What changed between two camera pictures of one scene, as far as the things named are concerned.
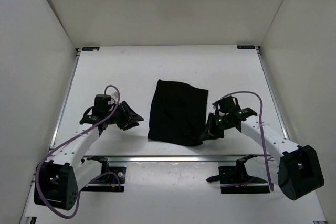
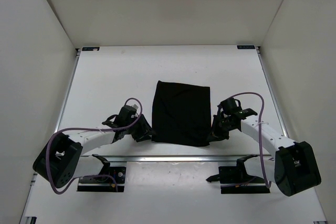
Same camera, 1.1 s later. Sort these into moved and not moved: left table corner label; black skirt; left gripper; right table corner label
Moved: left gripper
Not moved: right table corner label; left table corner label; black skirt
